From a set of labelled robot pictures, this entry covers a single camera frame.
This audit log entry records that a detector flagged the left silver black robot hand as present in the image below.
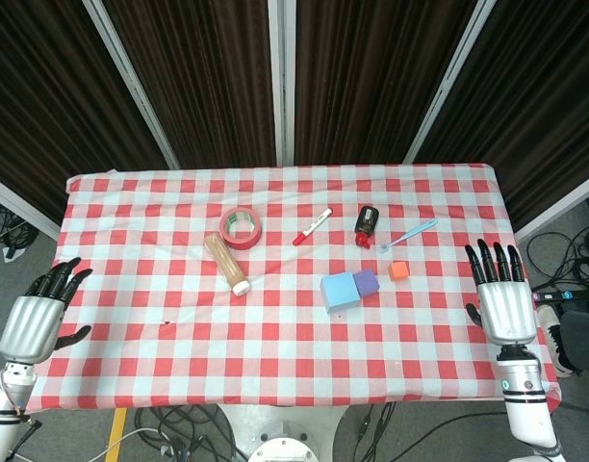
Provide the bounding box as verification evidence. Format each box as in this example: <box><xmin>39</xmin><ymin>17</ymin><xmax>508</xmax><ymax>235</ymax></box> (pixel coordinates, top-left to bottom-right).
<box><xmin>0</xmin><ymin>256</ymin><xmax>93</xmax><ymax>365</ymax></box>

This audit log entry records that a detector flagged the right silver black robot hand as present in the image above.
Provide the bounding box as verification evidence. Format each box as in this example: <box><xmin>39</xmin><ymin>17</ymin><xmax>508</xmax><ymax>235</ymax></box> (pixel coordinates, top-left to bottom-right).
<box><xmin>464</xmin><ymin>239</ymin><xmax>537</xmax><ymax>347</ymax></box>

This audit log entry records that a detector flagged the purple cube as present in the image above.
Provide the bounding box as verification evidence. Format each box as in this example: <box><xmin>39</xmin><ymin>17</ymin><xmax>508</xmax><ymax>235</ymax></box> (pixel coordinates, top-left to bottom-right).
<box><xmin>352</xmin><ymin>268</ymin><xmax>382</xmax><ymax>297</ymax></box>

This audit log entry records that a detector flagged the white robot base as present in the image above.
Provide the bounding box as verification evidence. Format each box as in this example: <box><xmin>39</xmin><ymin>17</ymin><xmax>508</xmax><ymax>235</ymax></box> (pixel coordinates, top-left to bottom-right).
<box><xmin>217</xmin><ymin>403</ymin><xmax>353</xmax><ymax>462</ymax></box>

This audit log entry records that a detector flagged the red white checkered tablecloth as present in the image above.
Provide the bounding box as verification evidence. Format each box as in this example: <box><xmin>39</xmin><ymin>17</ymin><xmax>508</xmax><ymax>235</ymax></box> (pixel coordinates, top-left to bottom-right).
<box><xmin>22</xmin><ymin>163</ymin><xmax>563</xmax><ymax>415</ymax></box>

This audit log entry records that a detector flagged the white black sneaker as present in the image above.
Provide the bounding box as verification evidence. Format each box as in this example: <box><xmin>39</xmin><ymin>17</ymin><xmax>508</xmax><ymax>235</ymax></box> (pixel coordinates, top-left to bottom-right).
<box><xmin>536</xmin><ymin>305</ymin><xmax>583</xmax><ymax>379</ymax></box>

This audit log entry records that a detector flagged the black trouser leg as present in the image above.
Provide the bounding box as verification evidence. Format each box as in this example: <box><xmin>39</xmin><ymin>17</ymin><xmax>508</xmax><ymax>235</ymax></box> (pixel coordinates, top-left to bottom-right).
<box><xmin>561</xmin><ymin>310</ymin><xmax>589</xmax><ymax>372</ymax></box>

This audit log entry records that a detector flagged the light blue plastic spoon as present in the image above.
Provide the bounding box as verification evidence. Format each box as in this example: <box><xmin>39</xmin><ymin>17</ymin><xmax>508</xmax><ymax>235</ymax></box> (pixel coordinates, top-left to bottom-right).
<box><xmin>377</xmin><ymin>218</ymin><xmax>439</xmax><ymax>254</ymax></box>

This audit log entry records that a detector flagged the yellow floor tape strip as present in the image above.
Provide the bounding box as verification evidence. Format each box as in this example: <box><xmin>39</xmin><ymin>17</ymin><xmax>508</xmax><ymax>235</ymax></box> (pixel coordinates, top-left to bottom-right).
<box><xmin>104</xmin><ymin>407</ymin><xmax>128</xmax><ymax>462</ymax></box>

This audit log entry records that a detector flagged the black bottle with red cap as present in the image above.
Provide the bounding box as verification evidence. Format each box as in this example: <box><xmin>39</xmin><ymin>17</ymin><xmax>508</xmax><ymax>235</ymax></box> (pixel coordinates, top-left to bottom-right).
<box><xmin>353</xmin><ymin>205</ymin><xmax>380</xmax><ymax>249</ymax></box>

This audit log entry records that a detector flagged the light blue block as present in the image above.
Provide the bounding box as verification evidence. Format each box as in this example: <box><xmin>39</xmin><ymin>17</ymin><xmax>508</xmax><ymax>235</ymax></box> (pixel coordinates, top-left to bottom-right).
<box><xmin>320</xmin><ymin>271</ymin><xmax>362</xmax><ymax>315</ymax></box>

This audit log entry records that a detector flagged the brown tube with white cap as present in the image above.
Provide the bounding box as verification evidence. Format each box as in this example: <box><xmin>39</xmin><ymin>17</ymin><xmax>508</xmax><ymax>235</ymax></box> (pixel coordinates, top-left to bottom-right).
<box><xmin>203</xmin><ymin>232</ymin><xmax>252</xmax><ymax>297</ymax></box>

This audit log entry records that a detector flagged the red white marker pen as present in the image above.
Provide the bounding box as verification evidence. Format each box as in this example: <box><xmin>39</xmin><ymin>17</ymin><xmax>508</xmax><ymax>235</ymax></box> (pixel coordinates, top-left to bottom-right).
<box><xmin>292</xmin><ymin>207</ymin><xmax>334</xmax><ymax>247</ymax></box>

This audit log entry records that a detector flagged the red tape roll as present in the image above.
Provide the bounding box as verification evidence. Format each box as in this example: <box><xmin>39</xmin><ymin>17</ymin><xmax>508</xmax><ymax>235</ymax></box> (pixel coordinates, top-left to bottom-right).
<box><xmin>218</xmin><ymin>206</ymin><xmax>264</xmax><ymax>250</ymax></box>

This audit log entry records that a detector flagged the dark brown curtain panel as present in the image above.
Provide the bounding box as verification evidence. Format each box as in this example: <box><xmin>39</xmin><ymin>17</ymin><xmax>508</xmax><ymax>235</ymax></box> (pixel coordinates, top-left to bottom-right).
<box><xmin>414</xmin><ymin>0</ymin><xmax>589</xmax><ymax>232</ymax></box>
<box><xmin>0</xmin><ymin>0</ymin><xmax>168</xmax><ymax>225</ymax></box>
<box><xmin>294</xmin><ymin>0</ymin><xmax>478</xmax><ymax>167</ymax></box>
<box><xmin>101</xmin><ymin>0</ymin><xmax>279</xmax><ymax>169</ymax></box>

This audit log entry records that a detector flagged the white partition frame rail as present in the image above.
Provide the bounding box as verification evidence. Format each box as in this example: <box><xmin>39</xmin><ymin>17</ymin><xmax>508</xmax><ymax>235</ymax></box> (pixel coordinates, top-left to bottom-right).
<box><xmin>0</xmin><ymin>171</ymin><xmax>63</xmax><ymax>241</ymax></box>
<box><xmin>514</xmin><ymin>167</ymin><xmax>589</xmax><ymax>243</ymax></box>

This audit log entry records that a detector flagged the black white floor cable bundle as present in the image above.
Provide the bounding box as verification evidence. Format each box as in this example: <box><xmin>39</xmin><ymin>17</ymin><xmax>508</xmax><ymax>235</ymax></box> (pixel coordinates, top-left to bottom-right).
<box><xmin>90</xmin><ymin>403</ymin><xmax>250</xmax><ymax>462</ymax></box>

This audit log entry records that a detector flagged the white partition frame post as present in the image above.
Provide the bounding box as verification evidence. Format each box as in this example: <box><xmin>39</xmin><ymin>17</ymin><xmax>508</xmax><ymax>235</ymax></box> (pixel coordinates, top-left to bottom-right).
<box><xmin>81</xmin><ymin>0</ymin><xmax>181</xmax><ymax>170</ymax></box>
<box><xmin>268</xmin><ymin>0</ymin><xmax>297</xmax><ymax>167</ymax></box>
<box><xmin>402</xmin><ymin>0</ymin><xmax>499</xmax><ymax>166</ymax></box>

